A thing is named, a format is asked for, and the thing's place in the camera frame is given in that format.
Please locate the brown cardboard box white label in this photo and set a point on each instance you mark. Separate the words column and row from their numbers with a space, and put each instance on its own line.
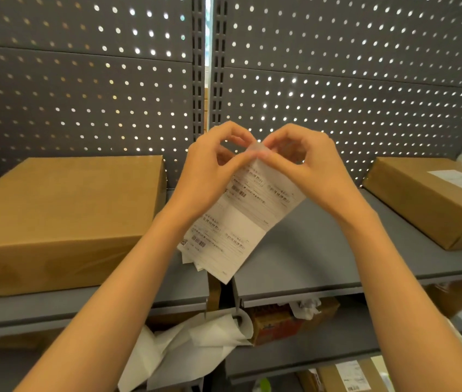
column 431, row 200

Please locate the flat cardboard box with label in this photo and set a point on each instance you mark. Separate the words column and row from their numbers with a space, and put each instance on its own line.
column 341, row 377

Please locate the small crumpled white paper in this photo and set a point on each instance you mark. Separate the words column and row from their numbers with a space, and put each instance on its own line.
column 306, row 308

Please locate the grey perforated pegboard panel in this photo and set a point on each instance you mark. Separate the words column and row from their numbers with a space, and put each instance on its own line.
column 80, row 85
column 353, row 77

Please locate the grey metal shelf board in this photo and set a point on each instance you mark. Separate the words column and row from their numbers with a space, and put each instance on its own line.
column 316, row 342
column 320, row 257
column 72, row 308

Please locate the person's left thumb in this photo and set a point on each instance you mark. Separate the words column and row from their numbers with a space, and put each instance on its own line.
column 236, row 161

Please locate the person's right thumb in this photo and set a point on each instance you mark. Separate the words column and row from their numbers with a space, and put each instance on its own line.
column 276, row 163

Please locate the white backing paper roll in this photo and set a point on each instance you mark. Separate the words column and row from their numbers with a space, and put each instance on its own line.
column 186, row 351

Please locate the person's left hand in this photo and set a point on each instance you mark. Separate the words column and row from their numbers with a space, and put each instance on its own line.
column 202, row 175

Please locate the grey slotted shelf upright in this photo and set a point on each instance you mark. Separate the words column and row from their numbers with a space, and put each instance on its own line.
column 218, row 61
column 198, row 65

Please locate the orange printed cardboard box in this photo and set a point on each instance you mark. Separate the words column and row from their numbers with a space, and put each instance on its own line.
column 274, row 324

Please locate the large plain brown cardboard box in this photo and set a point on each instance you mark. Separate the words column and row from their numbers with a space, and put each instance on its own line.
column 63, row 216

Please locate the person's right forearm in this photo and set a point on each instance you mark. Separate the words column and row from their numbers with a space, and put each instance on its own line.
column 402, row 306

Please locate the person's left forearm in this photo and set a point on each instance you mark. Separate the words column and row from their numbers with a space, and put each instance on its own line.
column 108, row 298

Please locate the person's right hand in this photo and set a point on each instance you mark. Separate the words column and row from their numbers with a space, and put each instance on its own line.
column 325, row 175

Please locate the white printed shipping label strip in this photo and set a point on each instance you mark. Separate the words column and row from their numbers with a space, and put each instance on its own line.
column 239, row 224

